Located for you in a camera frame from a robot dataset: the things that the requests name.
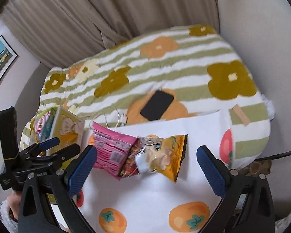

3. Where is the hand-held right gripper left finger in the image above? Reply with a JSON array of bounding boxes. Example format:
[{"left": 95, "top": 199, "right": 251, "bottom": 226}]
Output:
[{"left": 18, "top": 144, "right": 99, "bottom": 233}]

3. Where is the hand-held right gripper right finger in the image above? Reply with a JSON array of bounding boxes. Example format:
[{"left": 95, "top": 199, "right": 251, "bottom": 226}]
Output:
[{"left": 196, "top": 145, "right": 275, "bottom": 233}]

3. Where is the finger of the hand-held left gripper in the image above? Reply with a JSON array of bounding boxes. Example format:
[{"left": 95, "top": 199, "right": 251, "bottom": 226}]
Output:
[
  {"left": 27, "top": 143, "right": 81, "bottom": 173},
  {"left": 19, "top": 137, "right": 61, "bottom": 158}
]

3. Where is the yellow-green storage box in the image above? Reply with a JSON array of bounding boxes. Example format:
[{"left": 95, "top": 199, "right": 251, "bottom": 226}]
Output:
[{"left": 29, "top": 105, "right": 86, "bottom": 158}]

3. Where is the pink striped snack packet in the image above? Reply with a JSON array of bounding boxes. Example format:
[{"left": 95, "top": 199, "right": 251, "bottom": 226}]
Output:
[{"left": 92, "top": 121, "right": 139, "bottom": 181}]

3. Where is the yellow chip packet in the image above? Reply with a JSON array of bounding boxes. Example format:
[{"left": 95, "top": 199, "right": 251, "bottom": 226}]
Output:
[{"left": 142, "top": 134, "right": 188, "bottom": 183}]

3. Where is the white red-noodle snack packet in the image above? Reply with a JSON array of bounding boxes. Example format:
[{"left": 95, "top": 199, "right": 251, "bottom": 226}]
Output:
[{"left": 120, "top": 136, "right": 143, "bottom": 179}]

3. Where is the person's left forearm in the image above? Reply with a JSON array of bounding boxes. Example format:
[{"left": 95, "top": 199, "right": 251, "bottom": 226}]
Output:
[{"left": 0, "top": 198, "right": 18, "bottom": 232}]

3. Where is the person's left hand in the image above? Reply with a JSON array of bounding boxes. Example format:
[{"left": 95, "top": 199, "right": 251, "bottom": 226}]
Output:
[{"left": 7, "top": 190, "right": 22, "bottom": 224}]

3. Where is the white red-print snack packet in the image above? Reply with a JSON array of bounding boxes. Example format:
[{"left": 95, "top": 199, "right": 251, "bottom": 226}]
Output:
[{"left": 34, "top": 110, "right": 57, "bottom": 142}]

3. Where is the tan tape strip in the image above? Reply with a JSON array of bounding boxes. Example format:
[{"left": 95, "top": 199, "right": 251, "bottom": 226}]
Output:
[{"left": 231, "top": 104, "right": 249, "bottom": 127}]

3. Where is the white persimmon print cloth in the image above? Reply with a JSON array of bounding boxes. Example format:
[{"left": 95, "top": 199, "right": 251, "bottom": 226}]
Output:
[{"left": 48, "top": 109, "right": 238, "bottom": 233}]

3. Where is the black smartphone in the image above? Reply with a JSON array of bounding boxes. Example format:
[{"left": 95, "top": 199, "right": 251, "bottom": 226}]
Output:
[{"left": 140, "top": 90, "right": 174, "bottom": 122}]

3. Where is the white fluffy object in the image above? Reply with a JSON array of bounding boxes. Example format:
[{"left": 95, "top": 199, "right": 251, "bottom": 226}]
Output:
[{"left": 261, "top": 95, "right": 276, "bottom": 122}]

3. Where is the floral striped blanket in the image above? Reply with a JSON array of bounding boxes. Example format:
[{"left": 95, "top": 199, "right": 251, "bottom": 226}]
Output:
[{"left": 21, "top": 24, "right": 272, "bottom": 173}]

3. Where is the beige curtain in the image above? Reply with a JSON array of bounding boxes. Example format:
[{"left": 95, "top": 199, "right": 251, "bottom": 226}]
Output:
[{"left": 0, "top": 0, "right": 220, "bottom": 68}]

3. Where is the white charging cable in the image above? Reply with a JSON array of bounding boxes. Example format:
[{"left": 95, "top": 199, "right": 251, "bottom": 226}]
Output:
[{"left": 88, "top": 105, "right": 129, "bottom": 130}]

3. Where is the black cable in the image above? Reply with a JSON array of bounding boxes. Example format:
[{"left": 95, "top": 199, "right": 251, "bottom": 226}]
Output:
[{"left": 256, "top": 147, "right": 291, "bottom": 162}]

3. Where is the framed wall picture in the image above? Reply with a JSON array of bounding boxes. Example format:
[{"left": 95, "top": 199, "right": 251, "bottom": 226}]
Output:
[{"left": 0, "top": 35, "right": 19, "bottom": 100}]

